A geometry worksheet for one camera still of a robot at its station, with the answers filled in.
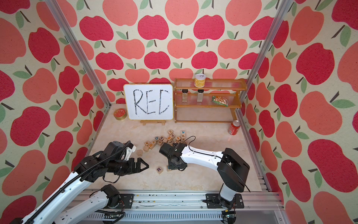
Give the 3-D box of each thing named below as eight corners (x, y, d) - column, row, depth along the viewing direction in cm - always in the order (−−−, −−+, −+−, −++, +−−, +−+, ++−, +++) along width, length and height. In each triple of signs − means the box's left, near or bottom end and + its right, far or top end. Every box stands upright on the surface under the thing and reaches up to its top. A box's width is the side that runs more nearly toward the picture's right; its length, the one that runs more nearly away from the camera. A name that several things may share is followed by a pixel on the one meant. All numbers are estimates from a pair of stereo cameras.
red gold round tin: (114, 120, 113) (112, 117, 110) (117, 112, 119) (115, 108, 116) (125, 120, 113) (123, 117, 110) (128, 112, 119) (126, 108, 116)
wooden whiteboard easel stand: (141, 125, 109) (140, 122, 105) (142, 124, 110) (140, 120, 106) (165, 125, 109) (164, 122, 105) (165, 124, 110) (165, 120, 106)
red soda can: (228, 136, 104) (233, 126, 95) (227, 129, 108) (231, 120, 98) (236, 136, 104) (241, 126, 95) (234, 129, 108) (239, 120, 98)
